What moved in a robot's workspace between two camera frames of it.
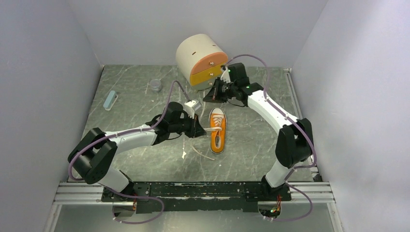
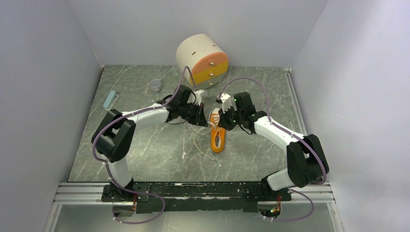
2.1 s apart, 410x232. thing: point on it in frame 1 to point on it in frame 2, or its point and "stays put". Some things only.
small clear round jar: x=155 y=85 stays put
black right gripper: x=213 y=95 to x=223 y=122
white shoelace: x=217 y=122 to x=204 y=123
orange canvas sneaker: x=217 y=122 stays put
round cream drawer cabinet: x=199 y=59 stays put
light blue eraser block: x=110 y=100 stays put
